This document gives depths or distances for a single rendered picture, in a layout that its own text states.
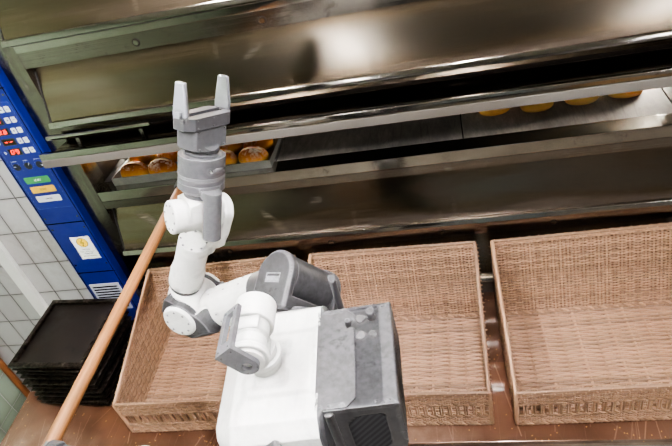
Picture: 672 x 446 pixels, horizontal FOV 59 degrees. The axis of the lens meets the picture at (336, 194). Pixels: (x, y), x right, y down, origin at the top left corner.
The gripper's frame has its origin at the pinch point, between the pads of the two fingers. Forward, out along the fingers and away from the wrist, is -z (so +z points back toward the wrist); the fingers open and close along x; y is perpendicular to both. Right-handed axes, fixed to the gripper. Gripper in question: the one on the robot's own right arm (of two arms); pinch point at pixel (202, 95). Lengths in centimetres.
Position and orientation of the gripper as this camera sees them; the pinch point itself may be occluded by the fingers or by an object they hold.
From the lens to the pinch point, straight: 110.6
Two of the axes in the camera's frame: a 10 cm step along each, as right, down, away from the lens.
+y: -8.5, -2.7, 4.5
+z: -1.0, 9.3, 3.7
